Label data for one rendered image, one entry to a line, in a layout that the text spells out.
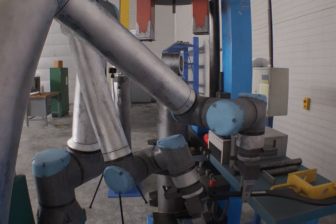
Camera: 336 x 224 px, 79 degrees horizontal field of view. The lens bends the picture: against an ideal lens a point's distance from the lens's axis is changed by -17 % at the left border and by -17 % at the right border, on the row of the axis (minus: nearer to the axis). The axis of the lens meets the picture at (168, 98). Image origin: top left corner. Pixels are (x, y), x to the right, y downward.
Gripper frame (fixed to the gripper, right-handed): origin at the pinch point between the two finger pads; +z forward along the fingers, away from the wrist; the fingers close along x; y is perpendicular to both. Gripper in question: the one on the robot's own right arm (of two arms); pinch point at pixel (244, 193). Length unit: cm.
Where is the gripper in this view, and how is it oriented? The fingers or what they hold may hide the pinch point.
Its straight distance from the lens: 85.4
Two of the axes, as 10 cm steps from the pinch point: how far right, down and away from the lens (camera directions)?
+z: 0.0, 9.9, 1.1
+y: -10.0, -0.1, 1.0
